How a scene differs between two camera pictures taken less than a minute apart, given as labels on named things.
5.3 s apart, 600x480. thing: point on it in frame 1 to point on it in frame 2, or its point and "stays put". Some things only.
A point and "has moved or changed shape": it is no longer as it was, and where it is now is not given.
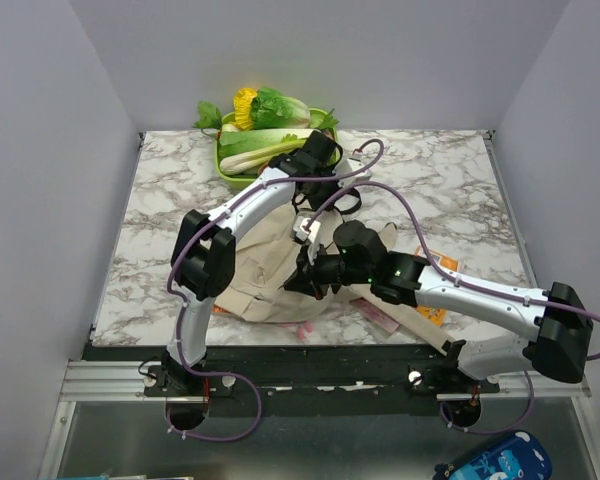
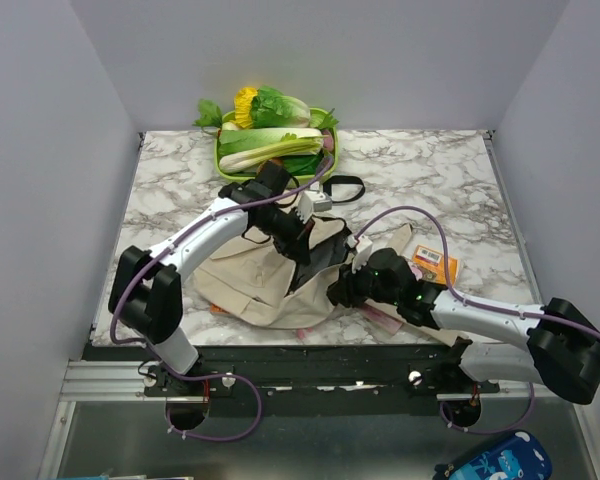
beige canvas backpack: x=265 y=258 has moved or changed shape
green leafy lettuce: x=273 y=110 stays put
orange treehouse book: x=218 y=309 stays put
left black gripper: x=319 y=204 to x=297 y=245
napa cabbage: x=243 y=151 stays put
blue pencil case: x=515 y=456 stays put
